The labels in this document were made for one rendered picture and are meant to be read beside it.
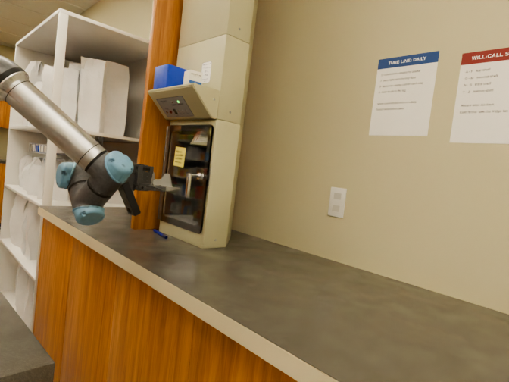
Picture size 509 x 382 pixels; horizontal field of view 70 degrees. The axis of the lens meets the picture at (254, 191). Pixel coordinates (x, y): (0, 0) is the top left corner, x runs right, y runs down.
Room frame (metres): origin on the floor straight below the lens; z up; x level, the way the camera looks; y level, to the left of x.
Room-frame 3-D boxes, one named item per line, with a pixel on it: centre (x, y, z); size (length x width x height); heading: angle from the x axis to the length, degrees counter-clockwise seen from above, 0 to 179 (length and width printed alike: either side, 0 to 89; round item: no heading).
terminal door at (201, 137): (1.41, 0.28, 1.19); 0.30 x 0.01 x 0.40; 44
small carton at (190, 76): (1.33, 0.27, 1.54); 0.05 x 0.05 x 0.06; 35
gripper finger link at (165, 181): (1.19, 0.29, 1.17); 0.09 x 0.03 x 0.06; 107
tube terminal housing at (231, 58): (1.50, 0.18, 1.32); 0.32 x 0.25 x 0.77; 44
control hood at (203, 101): (1.38, 0.32, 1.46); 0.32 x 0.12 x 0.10; 44
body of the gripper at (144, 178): (1.16, 0.39, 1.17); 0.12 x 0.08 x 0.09; 134
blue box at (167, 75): (1.44, 0.37, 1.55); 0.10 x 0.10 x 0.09; 44
